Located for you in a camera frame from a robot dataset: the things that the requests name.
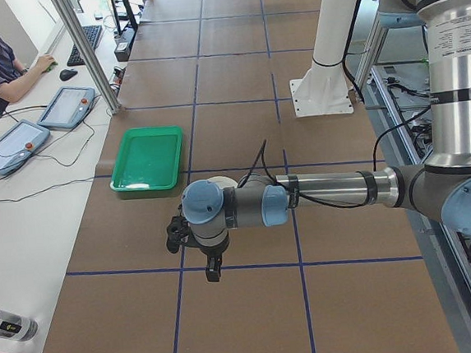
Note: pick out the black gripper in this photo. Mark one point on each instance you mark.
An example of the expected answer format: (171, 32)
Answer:
(212, 254)

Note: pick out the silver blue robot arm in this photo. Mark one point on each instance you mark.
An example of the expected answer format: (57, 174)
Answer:
(266, 200)

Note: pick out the white round plate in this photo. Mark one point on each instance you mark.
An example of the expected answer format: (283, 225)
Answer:
(223, 182)

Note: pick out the green plastic tray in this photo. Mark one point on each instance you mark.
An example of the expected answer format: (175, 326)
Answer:
(148, 159)

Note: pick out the blue teach pendant far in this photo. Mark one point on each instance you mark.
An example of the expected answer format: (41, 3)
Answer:
(67, 108)

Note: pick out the blue teach pendant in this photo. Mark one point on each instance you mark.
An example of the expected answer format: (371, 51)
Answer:
(19, 143)
(67, 108)

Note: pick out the blue teach pendant near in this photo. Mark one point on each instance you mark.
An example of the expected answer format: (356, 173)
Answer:
(19, 143)

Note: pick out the black power strip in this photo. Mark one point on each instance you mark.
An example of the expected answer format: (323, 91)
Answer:
(124, 44)

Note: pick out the black computer mouse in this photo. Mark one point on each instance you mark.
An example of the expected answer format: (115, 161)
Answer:
(67, 74)

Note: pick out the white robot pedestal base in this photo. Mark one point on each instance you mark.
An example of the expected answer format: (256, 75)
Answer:
(323, 90)

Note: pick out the aluminium frame post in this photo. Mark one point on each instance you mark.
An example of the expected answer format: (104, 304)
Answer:
(70, 20)

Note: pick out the aluminium frame rail right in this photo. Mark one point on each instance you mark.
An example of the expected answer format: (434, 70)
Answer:
(399, 93)

